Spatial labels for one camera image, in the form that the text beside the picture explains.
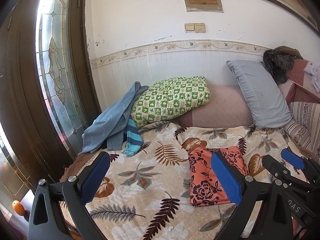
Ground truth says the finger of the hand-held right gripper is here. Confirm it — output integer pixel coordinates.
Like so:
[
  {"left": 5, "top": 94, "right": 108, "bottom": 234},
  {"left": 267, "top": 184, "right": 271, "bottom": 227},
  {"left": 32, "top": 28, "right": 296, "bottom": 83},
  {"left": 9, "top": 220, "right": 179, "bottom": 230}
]
[
  {"left": 280, "top": 147, "right": 320, "bottom": 184},
  {"left": 262, "top": 154, "right": 313, "bottom": 190}
]

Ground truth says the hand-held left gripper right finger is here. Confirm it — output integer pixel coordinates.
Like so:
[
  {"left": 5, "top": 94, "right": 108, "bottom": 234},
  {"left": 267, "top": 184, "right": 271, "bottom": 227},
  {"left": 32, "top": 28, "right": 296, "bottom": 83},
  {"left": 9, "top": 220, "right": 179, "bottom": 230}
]
[{"left": 211, "top": 151, "right": 293, "bottom": 240}]

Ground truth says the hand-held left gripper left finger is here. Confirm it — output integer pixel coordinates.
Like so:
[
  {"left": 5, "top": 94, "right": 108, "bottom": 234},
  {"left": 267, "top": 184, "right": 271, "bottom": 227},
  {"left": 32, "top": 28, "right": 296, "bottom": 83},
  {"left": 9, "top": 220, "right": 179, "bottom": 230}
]
[{"left": 28, "top": 151, "right": 111, "bottom": 240}]

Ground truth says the orange floral garment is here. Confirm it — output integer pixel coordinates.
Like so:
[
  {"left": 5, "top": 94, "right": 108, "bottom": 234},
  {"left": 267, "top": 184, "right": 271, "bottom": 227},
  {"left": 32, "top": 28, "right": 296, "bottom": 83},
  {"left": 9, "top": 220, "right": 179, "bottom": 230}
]
[{"left": 187, "top": 145, "right": 250, "bottom": 207}]

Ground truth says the striped floral cushion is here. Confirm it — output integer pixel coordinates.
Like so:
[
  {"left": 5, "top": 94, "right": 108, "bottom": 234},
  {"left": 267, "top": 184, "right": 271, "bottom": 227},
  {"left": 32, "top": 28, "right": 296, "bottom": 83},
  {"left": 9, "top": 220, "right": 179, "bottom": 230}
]
[{"left": 282, "top": 102, "right": 320, "bottom": 155}]

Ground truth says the leaf print blanket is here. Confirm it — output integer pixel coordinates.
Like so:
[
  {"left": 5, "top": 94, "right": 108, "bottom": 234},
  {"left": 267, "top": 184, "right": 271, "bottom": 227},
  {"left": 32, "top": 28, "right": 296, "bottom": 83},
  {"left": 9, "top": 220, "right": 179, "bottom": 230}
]
[{"left": 60, "top": 121, "right": 310, "bottom": 240}]

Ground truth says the striped teal sleeve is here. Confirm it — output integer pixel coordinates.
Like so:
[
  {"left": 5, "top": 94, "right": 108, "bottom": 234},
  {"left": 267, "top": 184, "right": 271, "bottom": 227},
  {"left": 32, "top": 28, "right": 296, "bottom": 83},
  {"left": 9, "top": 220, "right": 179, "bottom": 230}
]
[{"left": 122, "top": 117, "right": 143, "bottom": 155}]

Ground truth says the blue cloth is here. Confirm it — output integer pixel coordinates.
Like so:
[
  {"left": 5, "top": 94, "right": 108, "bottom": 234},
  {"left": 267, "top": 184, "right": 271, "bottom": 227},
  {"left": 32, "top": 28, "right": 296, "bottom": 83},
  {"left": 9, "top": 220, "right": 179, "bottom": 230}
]
[{"left": 82, "top": 81, "right": 150, "bottom": 155}]

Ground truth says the pink patterned blanket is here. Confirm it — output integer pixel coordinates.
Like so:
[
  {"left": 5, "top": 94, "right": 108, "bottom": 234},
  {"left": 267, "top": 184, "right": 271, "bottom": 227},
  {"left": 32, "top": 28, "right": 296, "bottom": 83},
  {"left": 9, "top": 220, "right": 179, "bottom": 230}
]
[{"left": 277, "top": 59, "right": 320, "bottom": 105}]

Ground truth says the pink bolster cushion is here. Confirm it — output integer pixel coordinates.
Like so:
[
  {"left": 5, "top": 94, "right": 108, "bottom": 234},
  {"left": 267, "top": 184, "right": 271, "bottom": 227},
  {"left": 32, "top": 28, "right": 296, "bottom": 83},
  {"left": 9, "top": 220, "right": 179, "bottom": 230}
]
[{"left": 177, "top": 85, "right": 254, "bottom": 128}]

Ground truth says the grey-blue pillow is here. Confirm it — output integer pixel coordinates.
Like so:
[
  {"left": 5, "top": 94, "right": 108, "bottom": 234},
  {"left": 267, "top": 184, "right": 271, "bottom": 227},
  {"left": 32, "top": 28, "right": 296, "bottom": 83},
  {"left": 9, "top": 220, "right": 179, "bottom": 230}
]
[{"left": 226, "top": 59, "right": 293, "bottom": 130}]

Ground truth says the orange fruit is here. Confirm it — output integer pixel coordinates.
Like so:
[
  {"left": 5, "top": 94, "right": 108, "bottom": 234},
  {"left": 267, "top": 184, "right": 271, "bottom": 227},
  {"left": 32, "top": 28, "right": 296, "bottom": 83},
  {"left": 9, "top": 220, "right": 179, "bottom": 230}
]
[{"left": 12, "top": 200, "right": 26, "bottom": 216}]

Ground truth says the white cloth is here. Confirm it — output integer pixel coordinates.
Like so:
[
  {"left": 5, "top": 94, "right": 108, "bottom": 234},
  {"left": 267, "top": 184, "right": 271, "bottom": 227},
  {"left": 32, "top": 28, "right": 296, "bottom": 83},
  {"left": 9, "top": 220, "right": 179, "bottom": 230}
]
[{"left": 304, "top": 61, "right": 320, "bottom": 93}]

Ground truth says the green checkered pillow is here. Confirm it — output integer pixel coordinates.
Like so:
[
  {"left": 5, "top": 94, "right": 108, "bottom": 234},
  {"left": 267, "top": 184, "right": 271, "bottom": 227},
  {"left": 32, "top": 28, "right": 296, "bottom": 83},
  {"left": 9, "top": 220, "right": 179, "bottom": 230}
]
[{"left": 130, "top": 76, "right": 211, "bottom": 130}]

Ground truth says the dark fur hat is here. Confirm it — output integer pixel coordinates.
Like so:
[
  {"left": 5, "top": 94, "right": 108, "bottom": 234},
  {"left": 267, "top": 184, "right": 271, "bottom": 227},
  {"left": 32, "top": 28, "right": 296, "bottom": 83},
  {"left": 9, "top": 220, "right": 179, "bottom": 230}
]
[{"left": 262, "top": 49, "right": 295, "bottom": 85}]

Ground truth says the brown cloth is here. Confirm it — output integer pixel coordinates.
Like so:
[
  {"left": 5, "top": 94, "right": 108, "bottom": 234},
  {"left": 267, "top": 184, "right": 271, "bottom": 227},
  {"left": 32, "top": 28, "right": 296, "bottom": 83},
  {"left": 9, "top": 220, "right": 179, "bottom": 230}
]
[{"left": 274, "top": 45, "right": 304, "bottom": 60}]

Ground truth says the wooden stained glass door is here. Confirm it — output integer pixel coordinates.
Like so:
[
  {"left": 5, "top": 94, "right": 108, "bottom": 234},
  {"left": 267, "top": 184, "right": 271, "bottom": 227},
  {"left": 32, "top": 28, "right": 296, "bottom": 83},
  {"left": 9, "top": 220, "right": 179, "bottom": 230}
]
[{"left": 0, "top": 0, "right": 102, "bottom": 183}]

